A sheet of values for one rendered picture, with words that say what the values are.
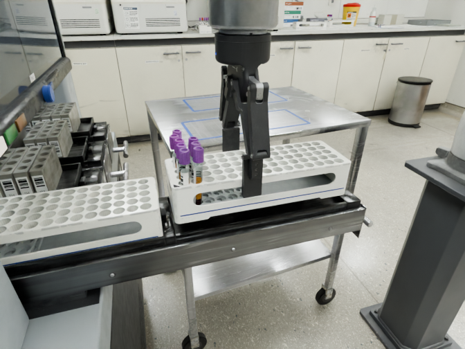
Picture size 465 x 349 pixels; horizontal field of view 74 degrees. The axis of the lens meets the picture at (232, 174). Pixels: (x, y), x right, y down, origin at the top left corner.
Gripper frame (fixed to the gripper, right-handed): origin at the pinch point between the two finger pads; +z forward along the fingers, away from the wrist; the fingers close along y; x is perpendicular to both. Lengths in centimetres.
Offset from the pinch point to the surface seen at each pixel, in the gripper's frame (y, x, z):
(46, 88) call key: 19.2, 29.5, -10.2
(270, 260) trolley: 34, -25, 61
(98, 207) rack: -1.9, 22.2, 2.2
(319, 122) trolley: 31.5, -34.8, 6.8
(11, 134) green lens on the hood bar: -0.1, 30.1, -9.3
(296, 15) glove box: 268, -149, -11
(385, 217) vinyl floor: 72, -117, 89
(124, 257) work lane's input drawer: -6.6, 19.5, 8.2
